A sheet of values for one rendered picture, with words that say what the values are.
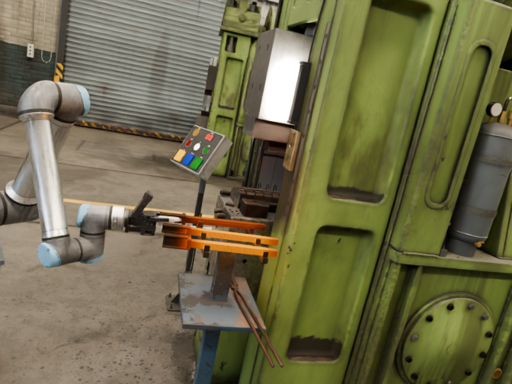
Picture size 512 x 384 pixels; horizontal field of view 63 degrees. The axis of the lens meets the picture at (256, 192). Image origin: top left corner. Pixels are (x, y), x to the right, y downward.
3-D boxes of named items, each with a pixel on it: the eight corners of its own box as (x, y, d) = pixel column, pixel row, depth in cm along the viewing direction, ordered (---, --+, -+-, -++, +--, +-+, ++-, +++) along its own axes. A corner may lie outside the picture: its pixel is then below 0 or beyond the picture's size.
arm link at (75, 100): (-14, 207, 188) (44, 70, 154) (25, 203, 202) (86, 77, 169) (0, 232, 183) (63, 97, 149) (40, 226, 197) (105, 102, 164)
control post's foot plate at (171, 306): (166, 312, 273) (168, 299, 271) (164, 295, 294) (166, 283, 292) (199, 313, 279) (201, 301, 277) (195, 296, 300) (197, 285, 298)
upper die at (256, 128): (251, 137, 199) (255, 117, 197) (242, 131, 217) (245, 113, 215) (331, 151, 211) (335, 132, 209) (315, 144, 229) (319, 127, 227)
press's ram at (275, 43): (263, 120, 184) (282, 25, 175) (243, 112, 220) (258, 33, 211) (347, 136, 196) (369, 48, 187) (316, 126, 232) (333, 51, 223)
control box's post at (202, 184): (178, 305, 284) (206, 149, 259) (178, 302, 287) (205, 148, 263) (184, 305, 285) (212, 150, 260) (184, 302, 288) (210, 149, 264)
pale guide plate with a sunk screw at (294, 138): (288, 171, 180) (297, 131, 176) (282, 166, 188) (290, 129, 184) (292, 171, 181) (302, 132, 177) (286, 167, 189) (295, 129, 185)
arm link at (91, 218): (78, 225, 163) (80, 200, 161) (113, 227, 166) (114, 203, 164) (74, 232, 154) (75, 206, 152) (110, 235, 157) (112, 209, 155)
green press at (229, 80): (191, 175, 673) (223, -17, 607) (184, 160, 787) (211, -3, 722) (315, 193, 735) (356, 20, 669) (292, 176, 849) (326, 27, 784)
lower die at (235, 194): (237, 208, 207) (241, 191, 205) (229, 196, 225) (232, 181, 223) (315, 217, 219) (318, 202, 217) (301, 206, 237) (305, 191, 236)
